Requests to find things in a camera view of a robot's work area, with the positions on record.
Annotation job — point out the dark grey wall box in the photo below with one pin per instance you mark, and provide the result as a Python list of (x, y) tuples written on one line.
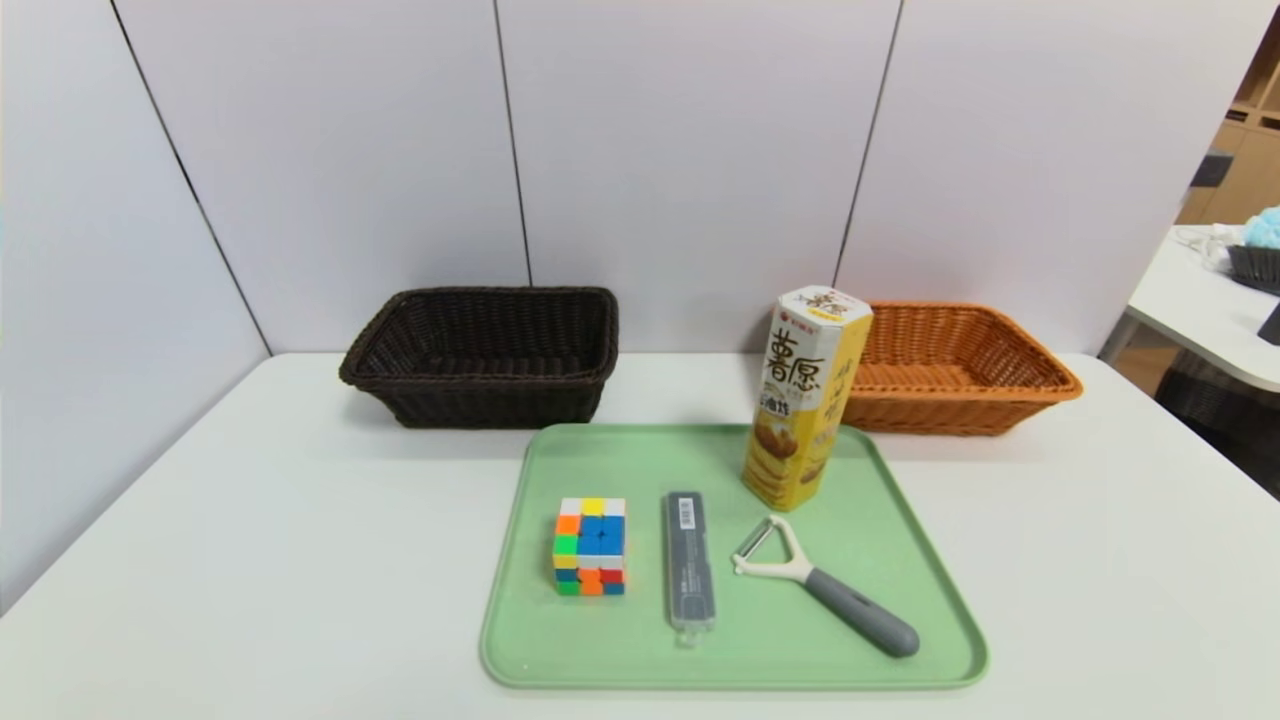
[(1212, 168)]

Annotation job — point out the orange wicker basket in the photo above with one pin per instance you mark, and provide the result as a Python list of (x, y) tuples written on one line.
[(950, 405)]

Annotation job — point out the wooden shelf unit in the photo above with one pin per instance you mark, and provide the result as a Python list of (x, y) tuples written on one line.
[(1250, 170)]

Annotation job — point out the grey slim barcode case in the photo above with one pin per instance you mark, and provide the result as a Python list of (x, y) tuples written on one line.
[(690, 570)]

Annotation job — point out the white background table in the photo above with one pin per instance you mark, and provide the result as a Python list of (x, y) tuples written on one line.
[(1200, 310)]

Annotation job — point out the light green plastic tray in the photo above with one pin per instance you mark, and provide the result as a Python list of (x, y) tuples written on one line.
[(600, 460)]

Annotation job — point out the multicoloured puzzle cube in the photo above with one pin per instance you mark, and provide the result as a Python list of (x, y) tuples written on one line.
[(590, 545)]

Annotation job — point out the white crumpled cloth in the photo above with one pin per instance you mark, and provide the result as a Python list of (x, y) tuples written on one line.
[(1212, 245)]

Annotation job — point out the light blue fluffy object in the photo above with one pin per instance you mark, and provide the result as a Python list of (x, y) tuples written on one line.
[(1265, 228)]

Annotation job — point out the yellow potato chip box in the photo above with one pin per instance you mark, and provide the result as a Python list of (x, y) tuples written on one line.
[(795, 400)]

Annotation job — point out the dark brown wicker basket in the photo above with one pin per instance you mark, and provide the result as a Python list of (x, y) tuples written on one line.
[(480, 400)]

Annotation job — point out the small dark background basket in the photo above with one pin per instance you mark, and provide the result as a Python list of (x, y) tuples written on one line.
[(1258, 268)]

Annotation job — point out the flat black object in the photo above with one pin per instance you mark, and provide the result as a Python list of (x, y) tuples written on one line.
[(1272, 326)]

